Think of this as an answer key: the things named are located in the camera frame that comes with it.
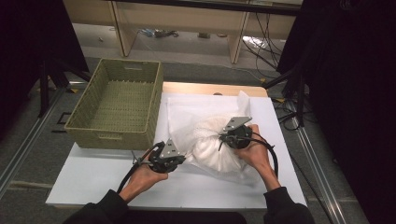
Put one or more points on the white mesh laundry bag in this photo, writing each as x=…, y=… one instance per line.
x=183, y=112

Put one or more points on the black tripod stand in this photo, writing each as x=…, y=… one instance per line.
x=300, y=99
x=44, y=87

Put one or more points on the metal floor rail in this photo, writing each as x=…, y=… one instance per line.
x=28, y=140
x=320, y=180

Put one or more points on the person's right hand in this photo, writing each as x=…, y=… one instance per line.
x=257, y=154

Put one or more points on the green woven basket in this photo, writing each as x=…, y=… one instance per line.
x=93, y=93

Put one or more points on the black curtain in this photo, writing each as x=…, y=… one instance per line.
x=358, y=93
x=25, y=46

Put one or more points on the clear plastic bag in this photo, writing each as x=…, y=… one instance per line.
x=252, y=41

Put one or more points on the person's left hand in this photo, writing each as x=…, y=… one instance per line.
x=144, y=179

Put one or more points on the small clutter on floor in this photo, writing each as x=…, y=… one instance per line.
x=162, y=33

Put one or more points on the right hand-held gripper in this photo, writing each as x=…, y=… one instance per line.
x=236, y=137

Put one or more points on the beige wooden desk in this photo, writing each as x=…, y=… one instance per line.
x=180, y=15

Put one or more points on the person's dark clothing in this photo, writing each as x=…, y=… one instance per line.
x=186, y=218

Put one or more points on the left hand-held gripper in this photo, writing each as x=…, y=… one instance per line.
x=170, y=151

